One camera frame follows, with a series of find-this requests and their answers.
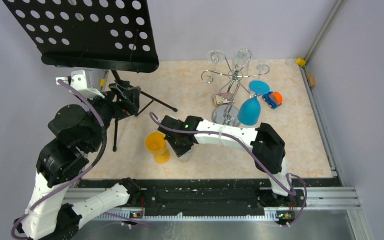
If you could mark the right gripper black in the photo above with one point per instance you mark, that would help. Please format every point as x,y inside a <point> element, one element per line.
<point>179,152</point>

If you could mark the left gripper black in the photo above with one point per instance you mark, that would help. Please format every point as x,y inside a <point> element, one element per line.
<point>130,103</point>

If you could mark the clear wine glass front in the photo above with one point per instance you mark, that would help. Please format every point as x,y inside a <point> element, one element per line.
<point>185,158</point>

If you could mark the clear wine glass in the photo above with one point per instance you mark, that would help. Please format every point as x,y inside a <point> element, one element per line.
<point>263,69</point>
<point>185,158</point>
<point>215,57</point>
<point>241,61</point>

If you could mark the orange wine glass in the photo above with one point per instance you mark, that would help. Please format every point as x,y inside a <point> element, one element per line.
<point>156,144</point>

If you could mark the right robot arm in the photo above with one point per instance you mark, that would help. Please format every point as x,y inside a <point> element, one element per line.
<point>263,144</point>

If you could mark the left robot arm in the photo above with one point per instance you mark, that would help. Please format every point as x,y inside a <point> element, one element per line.
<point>63,162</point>

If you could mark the blue wine glass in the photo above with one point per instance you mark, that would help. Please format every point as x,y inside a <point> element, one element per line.
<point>250,110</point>

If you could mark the clear wine glass back left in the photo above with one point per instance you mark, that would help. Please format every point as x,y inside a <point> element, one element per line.
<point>215,57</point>

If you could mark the clear wine glass back middle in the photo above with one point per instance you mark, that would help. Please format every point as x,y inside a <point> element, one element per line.
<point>241,61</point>

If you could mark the clear wine glass back right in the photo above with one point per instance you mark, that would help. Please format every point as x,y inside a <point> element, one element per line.
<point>263,69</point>

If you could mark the yellow clip left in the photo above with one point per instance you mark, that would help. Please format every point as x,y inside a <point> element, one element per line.
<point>102,83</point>

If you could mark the small red white box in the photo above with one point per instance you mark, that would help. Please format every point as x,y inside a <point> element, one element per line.
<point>220,99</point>

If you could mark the black perforated music stand desk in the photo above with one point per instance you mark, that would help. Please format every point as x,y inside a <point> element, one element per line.
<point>97,34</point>

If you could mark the blue and orange toy car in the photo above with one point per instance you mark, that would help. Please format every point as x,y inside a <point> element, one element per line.
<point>273,99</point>

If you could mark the yellow corner clip right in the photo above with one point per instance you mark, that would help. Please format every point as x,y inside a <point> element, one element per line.
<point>300,62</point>

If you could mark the small wooden block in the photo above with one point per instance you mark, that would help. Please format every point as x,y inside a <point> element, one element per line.
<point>312,82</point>

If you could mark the aluminium corner profile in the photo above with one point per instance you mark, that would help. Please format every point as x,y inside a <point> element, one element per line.
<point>324,29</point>

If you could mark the chrome wire wine glass rack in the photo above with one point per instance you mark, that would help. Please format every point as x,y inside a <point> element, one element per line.
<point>227,114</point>

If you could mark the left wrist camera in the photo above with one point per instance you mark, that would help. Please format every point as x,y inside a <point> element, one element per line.
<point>82,81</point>

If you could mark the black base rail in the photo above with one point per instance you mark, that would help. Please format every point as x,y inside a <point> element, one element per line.
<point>217,197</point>

